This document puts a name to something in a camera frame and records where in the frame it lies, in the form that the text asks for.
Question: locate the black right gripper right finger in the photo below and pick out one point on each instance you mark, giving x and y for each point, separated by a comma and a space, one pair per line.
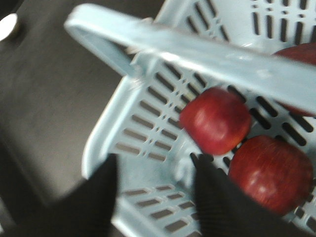
224, 211

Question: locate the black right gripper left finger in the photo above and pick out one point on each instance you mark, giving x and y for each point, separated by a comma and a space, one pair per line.
86, 212

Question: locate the light blue plastic basket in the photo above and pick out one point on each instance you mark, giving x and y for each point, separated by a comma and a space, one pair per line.
263, 51

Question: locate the black fruit display stand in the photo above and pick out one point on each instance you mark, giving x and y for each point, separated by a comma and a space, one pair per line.
52, 92

